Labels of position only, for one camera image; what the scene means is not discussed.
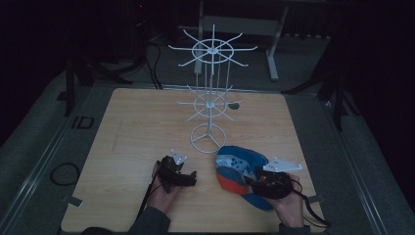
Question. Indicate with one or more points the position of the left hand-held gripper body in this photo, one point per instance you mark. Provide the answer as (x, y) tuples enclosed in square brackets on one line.
[(170, 169)]

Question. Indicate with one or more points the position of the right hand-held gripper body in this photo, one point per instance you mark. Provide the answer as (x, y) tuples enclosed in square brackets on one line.
[(275, 182)]

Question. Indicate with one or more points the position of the blue and orange cap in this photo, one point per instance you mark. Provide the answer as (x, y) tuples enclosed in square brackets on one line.
[(239, 169)]

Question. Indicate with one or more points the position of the person's left hand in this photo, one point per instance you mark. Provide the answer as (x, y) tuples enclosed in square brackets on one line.
[(162, 192)]

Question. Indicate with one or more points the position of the person's right hand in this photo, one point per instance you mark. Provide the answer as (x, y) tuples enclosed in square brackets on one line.
[(289, 205)]

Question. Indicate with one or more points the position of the grey tape piece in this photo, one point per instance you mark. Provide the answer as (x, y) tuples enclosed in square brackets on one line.
[(74, 200), (315, 199)]

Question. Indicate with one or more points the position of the black stand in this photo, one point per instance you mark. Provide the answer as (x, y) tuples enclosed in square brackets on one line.
[(88, 65), (332, 88)]

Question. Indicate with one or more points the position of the black rectangular bracket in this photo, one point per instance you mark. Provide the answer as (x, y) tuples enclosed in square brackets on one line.
[(83, 122)]

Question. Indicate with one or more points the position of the white metal desk frame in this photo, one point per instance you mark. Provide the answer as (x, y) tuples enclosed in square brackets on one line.
[(241, 36)]

